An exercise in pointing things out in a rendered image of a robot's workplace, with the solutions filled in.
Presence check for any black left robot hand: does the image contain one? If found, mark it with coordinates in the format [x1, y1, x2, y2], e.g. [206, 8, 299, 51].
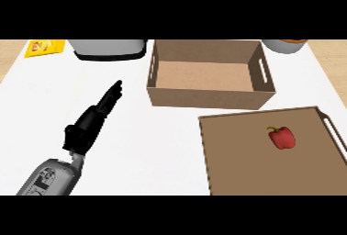
[61, 79, 125, 156]

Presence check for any open cardboard box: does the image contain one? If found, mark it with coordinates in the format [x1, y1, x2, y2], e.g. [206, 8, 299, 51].
[145, 39, 277, 111]

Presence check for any brown tray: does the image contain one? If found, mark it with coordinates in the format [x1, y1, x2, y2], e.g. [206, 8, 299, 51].
[198, 106, 347, 196]

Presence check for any red bell pepper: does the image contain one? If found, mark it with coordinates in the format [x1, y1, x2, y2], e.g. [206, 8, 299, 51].
[266, 126, 299, 151]

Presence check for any grey and black appliance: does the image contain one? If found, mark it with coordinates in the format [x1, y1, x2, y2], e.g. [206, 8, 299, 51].
[67, 39, 150, 62]

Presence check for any yellow packet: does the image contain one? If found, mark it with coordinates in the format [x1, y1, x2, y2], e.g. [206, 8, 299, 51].
[24, 39, 67, 59]

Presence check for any grey pot with brown rim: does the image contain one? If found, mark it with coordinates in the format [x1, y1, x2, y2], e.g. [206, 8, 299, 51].
[262, 39, 309, 55]

